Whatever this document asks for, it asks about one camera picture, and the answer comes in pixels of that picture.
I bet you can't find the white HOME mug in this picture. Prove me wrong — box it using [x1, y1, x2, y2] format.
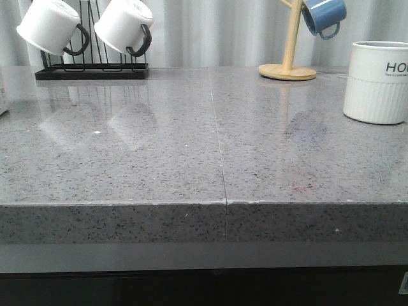
[343, 41, 407, 125]

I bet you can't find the whole milk carton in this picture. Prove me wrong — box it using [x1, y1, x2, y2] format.
[0, 69, 9, 115]

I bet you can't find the wooden mug tree stand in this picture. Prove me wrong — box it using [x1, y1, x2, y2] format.
[258, 0, 316, 81]

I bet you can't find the blue hanging mug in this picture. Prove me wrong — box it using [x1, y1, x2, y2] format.
[302, 0, 347, 40]

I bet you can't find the left white hanging mug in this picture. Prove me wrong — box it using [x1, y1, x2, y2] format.
[16, 0, 90, 56]

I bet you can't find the label sticker on cabinet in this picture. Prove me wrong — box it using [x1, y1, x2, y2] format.
[398, 272, 408, 295]

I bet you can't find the black wire mug rack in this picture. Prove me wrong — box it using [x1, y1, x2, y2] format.
[35, 1, 149, 80]

